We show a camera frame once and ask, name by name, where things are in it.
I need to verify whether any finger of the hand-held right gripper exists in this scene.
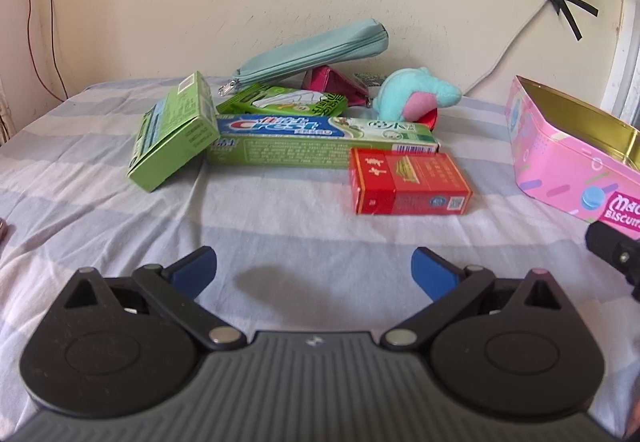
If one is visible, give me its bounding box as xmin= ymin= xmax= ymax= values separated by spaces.
xmin=585 ymin=219 xmax=640 ymax=301

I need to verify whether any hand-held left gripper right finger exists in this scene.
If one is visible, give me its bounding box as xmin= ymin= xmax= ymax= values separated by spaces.
xmin=381 ymin=246 xmax=566 ymax=350

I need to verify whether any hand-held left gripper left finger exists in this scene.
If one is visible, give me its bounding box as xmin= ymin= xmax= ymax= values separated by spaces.
xmin=62 ymin=246 xmax=246 ymax=350

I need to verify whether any pink biscuit tin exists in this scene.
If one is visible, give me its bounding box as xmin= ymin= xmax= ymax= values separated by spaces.
xmin=504 ymin=75 xmax=640 ymax=240

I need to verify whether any green cardboard box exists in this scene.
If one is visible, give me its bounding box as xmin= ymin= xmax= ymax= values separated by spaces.
xmin=126 ymin=71 xmax=221 ymax=193

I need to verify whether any long toothpaste box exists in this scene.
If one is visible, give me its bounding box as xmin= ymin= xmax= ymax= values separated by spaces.
xmin=205 ymin=113 xmax=441 ymax=169

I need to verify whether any teal and pink plush toy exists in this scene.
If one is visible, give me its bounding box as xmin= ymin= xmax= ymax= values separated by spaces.
xmin=374 ymin=67 xmax=463 ymax=130

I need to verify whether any teal zipper pencil pouch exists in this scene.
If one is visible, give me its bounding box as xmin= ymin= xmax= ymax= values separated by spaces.
xmin=217 ymin=19 xmax=390 ymax=98

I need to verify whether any red cardboard box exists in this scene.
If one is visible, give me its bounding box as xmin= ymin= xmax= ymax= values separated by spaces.
xmin=348 ymin=147 xmax=473 ymax=215

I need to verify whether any striped bed sheet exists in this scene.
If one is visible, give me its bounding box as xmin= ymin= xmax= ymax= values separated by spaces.
xmin=0 ymin=75 xmax=640 ymax=442

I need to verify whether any green tissue packet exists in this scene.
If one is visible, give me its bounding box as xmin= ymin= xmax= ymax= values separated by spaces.
xmin=216 ymin=85 xmax=348 ymax=118

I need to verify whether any magenta coin pouch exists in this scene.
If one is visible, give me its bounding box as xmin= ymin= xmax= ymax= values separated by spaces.
xmin=300 ymin=65 xmax=373 ymax=108

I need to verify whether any white window frame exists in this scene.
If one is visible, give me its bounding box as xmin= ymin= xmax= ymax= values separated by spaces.
xmin=600 ymin=0 xmax=640 ymax=123

